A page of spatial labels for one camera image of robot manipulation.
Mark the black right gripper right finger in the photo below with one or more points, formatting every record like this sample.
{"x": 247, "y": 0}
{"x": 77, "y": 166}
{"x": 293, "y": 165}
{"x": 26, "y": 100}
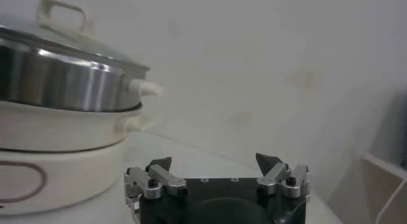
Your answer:
{"x": 273, "y": 177}

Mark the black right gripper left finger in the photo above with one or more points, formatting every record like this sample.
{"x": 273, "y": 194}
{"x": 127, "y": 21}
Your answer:
{"x": 165, "y": 177}

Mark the perforated steel steamer basket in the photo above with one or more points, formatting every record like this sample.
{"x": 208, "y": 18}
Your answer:
{"x": 63, "y": 82}

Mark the white side table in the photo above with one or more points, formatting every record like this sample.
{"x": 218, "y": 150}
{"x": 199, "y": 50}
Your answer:
{"x": 375, "y": 180}

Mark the cream electric cooking pot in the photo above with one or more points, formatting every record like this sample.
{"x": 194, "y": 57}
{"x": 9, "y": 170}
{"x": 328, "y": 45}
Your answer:
{"x": 63, "y": 130}

